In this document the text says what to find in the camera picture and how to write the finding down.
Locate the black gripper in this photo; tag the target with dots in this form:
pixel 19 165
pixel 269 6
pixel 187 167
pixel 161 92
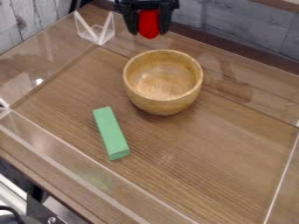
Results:
pixel 130 7

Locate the red plush fruit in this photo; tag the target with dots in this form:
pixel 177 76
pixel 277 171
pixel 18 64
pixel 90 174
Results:
pixel 149 23

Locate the green rectangular block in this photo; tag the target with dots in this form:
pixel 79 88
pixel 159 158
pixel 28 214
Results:
pixel 111 133

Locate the clear acrylic tray wall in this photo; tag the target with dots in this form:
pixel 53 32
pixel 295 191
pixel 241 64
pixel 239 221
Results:
pixel 203 167

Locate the black table clamp mount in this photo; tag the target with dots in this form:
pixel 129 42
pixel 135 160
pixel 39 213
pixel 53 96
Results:
pixel 27 211

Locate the wooden bowl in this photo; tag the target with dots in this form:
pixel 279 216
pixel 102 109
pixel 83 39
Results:
pixel 163 81

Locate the clear acrylic corner bracket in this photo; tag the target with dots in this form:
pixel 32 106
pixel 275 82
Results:
pixel 97 34

